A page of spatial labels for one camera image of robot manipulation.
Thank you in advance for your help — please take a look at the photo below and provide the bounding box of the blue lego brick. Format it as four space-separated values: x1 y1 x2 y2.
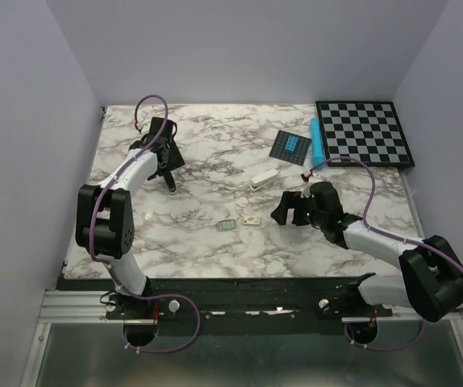
284 135 299 153

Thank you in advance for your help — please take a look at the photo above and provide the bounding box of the aluminium rail frame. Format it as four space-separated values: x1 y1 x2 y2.
22 291 463 386

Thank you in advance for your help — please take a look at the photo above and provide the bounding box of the white stapler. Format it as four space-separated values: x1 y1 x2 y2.
250 169 278 191

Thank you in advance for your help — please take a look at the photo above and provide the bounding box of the black white chessboard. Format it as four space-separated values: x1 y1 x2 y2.
315 101 415 169

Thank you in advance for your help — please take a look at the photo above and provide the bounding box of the staple tray with staples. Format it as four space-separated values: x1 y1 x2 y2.
216 219 237 231

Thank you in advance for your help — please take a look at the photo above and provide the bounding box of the black metal stapler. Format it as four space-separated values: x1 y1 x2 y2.
164 172 177 195

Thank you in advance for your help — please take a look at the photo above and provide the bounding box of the dark grey lego baseplate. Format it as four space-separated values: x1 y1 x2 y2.
269 130 311 166

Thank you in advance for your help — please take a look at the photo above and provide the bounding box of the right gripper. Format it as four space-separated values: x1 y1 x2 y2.
270 190 326 227

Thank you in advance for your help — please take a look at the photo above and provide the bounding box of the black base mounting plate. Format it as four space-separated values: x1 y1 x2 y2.
56 277 392 340

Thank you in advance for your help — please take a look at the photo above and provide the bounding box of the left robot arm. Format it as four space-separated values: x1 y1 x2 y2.
75 117 185 318

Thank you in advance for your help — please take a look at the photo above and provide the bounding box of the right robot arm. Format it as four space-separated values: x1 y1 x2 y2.
270 181 463 323

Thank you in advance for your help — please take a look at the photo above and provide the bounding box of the blue toy microphone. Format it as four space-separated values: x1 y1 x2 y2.
309 118 326 171

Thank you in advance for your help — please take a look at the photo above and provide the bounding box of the staple box sleeve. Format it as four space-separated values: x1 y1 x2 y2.
243 214 261 226

